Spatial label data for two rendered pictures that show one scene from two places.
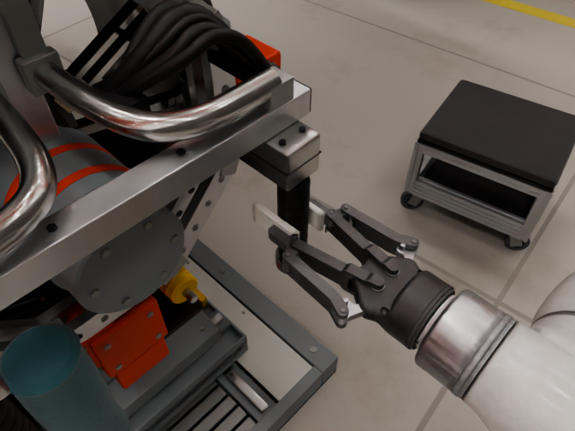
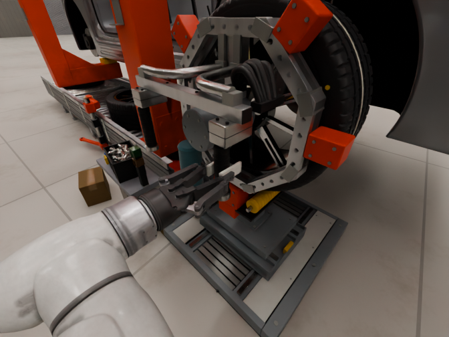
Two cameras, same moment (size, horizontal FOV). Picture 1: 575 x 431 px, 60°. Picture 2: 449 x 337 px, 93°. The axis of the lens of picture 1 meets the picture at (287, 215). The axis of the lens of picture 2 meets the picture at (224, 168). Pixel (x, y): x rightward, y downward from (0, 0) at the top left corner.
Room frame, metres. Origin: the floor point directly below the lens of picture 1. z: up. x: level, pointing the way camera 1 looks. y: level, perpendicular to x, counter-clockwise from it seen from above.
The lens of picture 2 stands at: (0.39, -0.41, 1.12)
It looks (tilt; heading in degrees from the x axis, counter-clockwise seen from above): 36 degrees down; 90
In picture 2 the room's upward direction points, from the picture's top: straight up
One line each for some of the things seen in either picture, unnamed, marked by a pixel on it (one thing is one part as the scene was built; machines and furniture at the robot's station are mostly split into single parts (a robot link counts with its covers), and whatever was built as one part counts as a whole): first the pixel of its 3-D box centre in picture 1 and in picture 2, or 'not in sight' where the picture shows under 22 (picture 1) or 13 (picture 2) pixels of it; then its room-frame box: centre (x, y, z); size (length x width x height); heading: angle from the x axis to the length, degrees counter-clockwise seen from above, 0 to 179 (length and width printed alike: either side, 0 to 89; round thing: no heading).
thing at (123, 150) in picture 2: not in sight; (124, 159); (-0.13, 0.52, 0.51); 0.20 x 0.14 x 0.13; 127
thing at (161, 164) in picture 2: not in sight; (101, 122); (-0.81, 1.53, 0.28); 2.47 x 0.09 x 0.22; 136
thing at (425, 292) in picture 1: (397, 294); (168, 202); (0.29, -0.11, 0.83); 0.09 x 0.08 x 0.07; 46
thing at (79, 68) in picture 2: not in sight; (93, 63); (-1.09, 2.22, 0.69); 0.52 x 0.17 x 0.35; 46
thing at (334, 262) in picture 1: (334, 269); (188, 181); (0.32, -0.05, 0.83); 0.11 x 0.01 x 0.04; 57
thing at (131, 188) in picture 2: not in sight; (127, 170); (-0.14, 0.53, 0.44); 0.43 x 0.17 x 0.03; 136
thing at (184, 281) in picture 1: (145, 253); (268, 192); (0.59, 0.27, 0.51); 0.29 x 0.06 x 0.06; 46
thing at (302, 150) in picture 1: (273, 142); (231, 128); (0.41, 0.02, 0.93); 0.09 x 0.05 x 0.05; 46
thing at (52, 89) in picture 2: not in sight; (85, 89); (-1.79, 3.02, 0.19); 1.00 x 0.86 x 0.39; 136
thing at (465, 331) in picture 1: (460, 339); (131, 223); (0.23, -0.17, 0.83); 0.09 x 0.06 x 0.09; 136
